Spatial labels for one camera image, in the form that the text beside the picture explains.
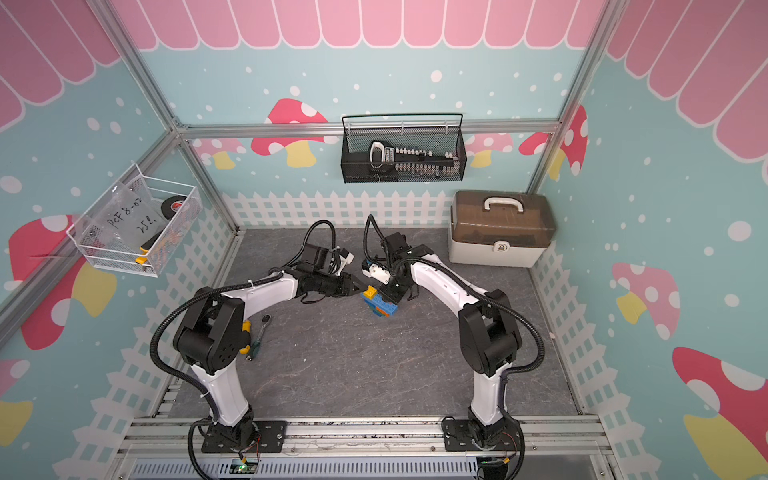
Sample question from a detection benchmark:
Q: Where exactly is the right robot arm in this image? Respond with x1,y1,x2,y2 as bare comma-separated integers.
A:
361,214,545,451

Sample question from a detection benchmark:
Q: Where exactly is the white storage box brown lid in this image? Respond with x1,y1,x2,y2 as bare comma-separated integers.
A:
448,190,556,268

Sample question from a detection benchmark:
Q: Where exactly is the black tape roll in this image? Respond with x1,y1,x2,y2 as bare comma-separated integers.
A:
161,195,187,220

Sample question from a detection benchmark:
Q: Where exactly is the yellow lego brick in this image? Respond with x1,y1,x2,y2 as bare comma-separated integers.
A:
362,286,378,300

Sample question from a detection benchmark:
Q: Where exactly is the white wire wall basket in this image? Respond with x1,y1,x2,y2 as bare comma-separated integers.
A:
66,164,203,278

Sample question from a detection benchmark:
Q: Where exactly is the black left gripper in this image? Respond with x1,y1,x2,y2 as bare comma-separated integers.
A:
313,270,367,298

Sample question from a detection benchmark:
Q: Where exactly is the black wire wall basket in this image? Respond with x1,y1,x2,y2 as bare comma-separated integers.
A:
340,113,467,183

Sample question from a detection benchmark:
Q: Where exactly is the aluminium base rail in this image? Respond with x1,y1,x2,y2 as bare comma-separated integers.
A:
113,413,619,480

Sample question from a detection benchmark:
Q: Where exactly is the socket set tool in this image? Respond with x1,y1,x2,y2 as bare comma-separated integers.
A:
365,141,464,181

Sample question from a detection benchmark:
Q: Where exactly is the light blue lego brick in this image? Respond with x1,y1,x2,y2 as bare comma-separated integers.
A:
375,302,398,317
360,294,379,310

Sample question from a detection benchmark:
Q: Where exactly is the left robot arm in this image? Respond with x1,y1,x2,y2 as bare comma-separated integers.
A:
149,239,360,456

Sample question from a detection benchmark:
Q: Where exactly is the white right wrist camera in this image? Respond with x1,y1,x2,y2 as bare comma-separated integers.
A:
362,260,391,284

